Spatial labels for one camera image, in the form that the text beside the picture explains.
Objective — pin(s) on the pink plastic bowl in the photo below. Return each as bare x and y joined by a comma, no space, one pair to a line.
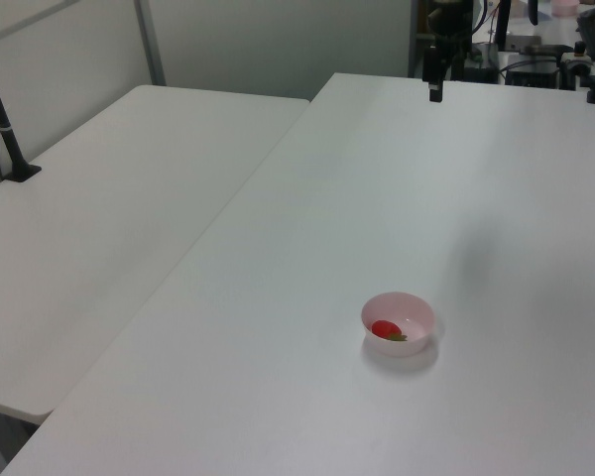
401,347

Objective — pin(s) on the black camera stand pole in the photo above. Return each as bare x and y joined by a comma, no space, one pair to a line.
2,119

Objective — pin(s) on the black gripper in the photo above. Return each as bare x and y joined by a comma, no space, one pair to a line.
448,20

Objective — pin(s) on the pink container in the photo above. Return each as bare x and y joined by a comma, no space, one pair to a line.
565,6

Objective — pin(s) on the black equipment box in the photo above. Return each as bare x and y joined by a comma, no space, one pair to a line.
530,67

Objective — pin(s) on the red strawberry with green leaves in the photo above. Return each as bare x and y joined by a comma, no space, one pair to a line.
386,329

